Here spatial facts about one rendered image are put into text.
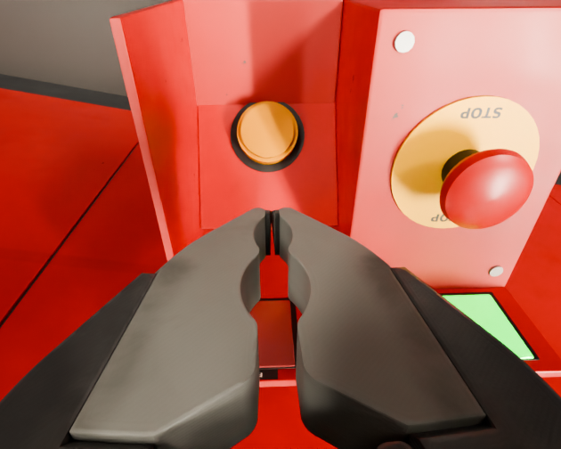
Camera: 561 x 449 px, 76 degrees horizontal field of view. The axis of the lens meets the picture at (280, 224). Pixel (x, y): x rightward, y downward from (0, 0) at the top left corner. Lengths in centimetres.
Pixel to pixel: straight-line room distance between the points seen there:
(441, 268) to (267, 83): 16
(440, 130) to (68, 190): 53
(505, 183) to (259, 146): 13
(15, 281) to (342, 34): 40
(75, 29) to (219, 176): 84
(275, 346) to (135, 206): 41
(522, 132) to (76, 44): 97
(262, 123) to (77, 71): 86
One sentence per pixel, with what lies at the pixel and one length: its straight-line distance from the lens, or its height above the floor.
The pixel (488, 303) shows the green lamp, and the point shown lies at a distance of 25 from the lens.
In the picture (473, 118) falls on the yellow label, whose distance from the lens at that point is 19.
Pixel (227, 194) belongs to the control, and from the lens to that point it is 24.
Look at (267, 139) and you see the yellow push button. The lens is 23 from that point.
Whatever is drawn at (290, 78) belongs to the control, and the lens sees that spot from 24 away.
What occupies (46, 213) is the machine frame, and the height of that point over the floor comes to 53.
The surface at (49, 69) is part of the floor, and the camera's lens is 109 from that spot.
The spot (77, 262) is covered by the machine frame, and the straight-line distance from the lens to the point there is 48.
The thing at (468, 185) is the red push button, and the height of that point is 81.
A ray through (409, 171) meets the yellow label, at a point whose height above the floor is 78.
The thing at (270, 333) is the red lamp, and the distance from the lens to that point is 21.
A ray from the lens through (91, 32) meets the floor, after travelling 103.
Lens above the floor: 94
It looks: 55 degrees down
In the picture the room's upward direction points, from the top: 177 degrees clockwise
